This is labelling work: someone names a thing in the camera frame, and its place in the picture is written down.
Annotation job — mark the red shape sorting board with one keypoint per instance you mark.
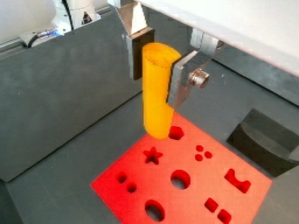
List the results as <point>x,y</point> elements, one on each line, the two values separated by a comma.
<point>183,180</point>

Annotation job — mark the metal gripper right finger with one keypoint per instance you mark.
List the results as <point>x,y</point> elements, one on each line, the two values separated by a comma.
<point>188,72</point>

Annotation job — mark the grey upright panel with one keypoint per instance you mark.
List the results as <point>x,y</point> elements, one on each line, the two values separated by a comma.
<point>58,88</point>

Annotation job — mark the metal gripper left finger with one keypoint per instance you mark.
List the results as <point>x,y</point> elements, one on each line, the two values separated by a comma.
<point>139,34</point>

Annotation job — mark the yellow oval peg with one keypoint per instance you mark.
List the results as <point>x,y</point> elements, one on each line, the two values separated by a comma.
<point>159,57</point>

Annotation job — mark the black foam block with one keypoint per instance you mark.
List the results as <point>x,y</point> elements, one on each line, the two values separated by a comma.
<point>266,142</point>

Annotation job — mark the aluminium frame rail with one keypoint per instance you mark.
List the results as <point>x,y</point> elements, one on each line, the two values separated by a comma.
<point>38,20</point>

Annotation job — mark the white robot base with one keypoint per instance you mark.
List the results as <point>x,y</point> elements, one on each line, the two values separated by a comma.
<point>74,13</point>

